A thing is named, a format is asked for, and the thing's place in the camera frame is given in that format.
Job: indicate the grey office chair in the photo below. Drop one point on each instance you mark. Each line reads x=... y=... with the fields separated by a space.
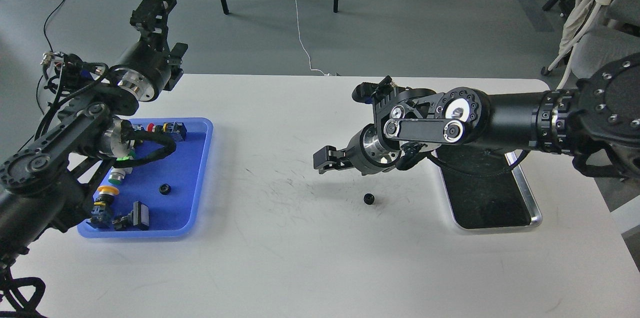
x=607 y=32

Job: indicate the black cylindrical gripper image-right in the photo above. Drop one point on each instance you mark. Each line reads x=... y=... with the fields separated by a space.
x=364 y=152

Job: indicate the blue plastic tray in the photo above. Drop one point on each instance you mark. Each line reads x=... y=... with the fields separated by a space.
x=170 y=215

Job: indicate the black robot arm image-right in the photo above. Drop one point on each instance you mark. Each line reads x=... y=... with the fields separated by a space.
x=596 y=123

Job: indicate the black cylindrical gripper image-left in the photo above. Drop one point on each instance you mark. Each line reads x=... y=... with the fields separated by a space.
x=150 y=66

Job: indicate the silver metal tray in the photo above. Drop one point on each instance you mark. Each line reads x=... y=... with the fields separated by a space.
x=484 y=194

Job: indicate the black square switch block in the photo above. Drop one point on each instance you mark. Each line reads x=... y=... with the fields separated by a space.
x=138 y=218

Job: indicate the yellow push button switch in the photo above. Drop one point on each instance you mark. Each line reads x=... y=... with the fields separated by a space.
x=102 y=215

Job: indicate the small black gear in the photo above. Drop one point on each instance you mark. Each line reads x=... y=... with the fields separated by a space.
x=164 y=189
x=369 y=199

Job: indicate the green push button switch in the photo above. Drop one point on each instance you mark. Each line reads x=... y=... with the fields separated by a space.
x=117 y=175

